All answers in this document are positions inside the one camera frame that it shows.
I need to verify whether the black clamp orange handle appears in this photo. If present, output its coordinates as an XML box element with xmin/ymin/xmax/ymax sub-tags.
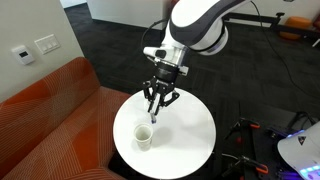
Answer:
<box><xmin>221</xmin><ymin>153</ymin><xmax>270</xmax><ymax>180</ymax></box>
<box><xmin>223</xmin><ymin>117</ymin><xmax>262</xmax><ymax>141</ymax></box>

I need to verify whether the white light switch plate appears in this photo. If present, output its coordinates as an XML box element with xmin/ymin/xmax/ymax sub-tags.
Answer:
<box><xmin>34</xmin><ymin>33</ymin><xmax>61</xmax><ymax>56</ymax></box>

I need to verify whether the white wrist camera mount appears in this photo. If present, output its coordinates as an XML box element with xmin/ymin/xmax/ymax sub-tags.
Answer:
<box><xmin>142</xmin><ymin>46</ymin><xmax>190</xmax><ymax>77</ymax></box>

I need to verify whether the orange patterned sofa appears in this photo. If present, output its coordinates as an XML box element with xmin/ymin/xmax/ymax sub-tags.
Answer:
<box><xmin>0</xmin><ymin>56</ymin><xmax>133</xmax><ymax>180</ymax></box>

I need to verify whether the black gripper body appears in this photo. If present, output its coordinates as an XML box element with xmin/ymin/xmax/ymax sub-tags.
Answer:
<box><xmin>151</xmin><ymin>61</ymin><xmax>179</xmax><ymax>94</ymax></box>

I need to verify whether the white paper cup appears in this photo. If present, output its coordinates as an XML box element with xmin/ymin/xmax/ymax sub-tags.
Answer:
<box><xmin>133</xmin><ymin>123</ymin><xmax>154</xmax><ymax>152</ymax></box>

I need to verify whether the black camera boom bar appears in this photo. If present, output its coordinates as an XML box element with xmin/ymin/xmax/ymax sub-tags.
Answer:
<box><xmin>224</xmin><ymin>11</ymin><xmax>320</xmax><ymax>38</ymax></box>

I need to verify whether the marker with blue cap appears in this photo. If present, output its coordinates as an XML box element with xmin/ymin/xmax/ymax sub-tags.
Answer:
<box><xmin>148</xmin><ymin>111</ymin><xmax>157</xmax><ymax>126</ymax></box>

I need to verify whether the black cable loop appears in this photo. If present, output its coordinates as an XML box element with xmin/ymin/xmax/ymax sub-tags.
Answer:
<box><xmin>286</xmin><ymin>111</ymin><xmax>318</xmax><ymax>132</ymax></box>

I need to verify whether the white counter block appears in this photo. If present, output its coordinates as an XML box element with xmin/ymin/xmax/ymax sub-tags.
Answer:
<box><xmin>86</xmin><ymin>0</ymin><xmax>173</xmax><ymax>31</ymax></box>

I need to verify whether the orange round ottoman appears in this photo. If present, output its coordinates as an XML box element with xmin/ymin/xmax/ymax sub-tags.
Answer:
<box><xmin>279</xmin><ymin>16</ymin><xmax>314</xmax><ymax>41</ymax></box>

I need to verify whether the thin black camera cable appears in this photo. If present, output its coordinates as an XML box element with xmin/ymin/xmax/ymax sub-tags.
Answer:
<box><xmin>249</xmin><ymin>0</ymin><xmax>320</xmax><ymax>102</ymax></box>

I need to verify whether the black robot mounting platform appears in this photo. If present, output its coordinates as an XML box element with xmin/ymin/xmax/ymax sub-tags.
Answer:
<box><xmin>213</xmin><ymin>114</ymin><xmax>320</xmax><ymax>180</ymax></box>

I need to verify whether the white wall thermostat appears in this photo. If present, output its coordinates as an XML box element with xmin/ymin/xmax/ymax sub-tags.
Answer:
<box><xmin>11</xmin><ymin>45</ymin><xmax>36</xmax><ymax>66</ymax></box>

